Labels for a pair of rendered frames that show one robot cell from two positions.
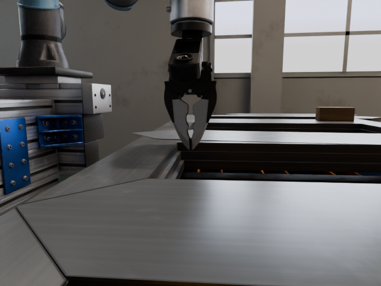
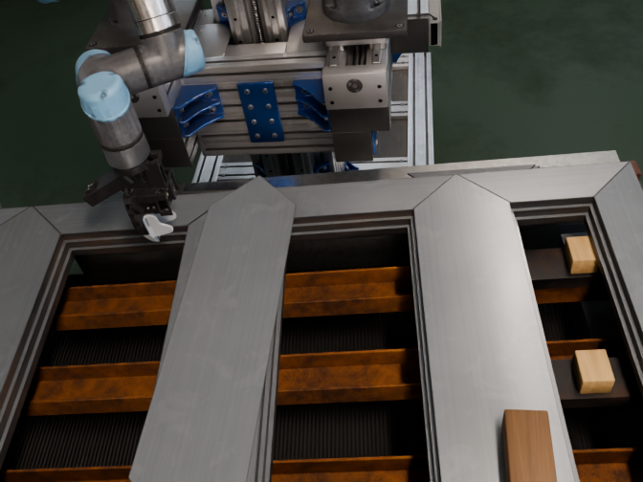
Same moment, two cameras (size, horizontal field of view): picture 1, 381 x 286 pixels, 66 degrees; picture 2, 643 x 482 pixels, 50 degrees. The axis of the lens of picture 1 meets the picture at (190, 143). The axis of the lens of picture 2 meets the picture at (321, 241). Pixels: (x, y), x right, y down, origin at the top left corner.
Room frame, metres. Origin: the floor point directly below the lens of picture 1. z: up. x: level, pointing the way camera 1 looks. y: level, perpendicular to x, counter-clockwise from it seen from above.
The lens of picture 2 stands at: (0.90, -0.94, 1.81)
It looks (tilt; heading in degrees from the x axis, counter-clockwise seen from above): 47 degrees down; 94
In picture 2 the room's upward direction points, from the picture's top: 10 degrees counter-clockwise
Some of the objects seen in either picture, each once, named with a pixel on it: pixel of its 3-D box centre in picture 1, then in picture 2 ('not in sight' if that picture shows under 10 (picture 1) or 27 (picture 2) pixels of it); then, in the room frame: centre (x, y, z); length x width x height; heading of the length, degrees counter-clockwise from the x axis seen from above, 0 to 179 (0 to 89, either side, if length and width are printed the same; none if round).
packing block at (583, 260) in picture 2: not in sight; (581, 254); (1.32, -0.11, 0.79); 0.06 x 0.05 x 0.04; 85
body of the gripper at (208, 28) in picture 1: (191, 63); (144, 182); (0.54, 0.00, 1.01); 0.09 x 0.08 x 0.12; 175
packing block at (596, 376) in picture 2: not in sight; (592, 371); (1.26, -0.36, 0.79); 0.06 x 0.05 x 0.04; 85
